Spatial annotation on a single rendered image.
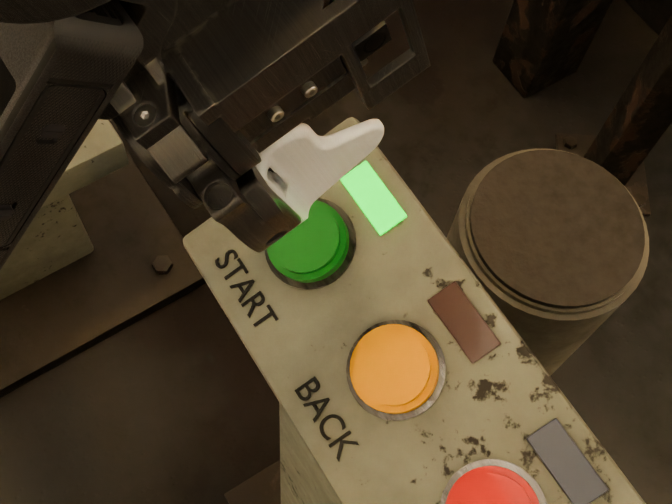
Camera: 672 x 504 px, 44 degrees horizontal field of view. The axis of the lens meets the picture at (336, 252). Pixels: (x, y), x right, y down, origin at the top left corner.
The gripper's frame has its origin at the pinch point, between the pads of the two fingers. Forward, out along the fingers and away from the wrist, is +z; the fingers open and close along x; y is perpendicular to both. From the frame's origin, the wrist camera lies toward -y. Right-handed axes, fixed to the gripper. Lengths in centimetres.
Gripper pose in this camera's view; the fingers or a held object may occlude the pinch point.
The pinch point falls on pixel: (267, 203)
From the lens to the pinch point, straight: 34.6
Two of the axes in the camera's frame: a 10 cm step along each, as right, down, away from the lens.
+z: 2.3, 2.4, 9.4
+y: 8.1, -5.8, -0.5
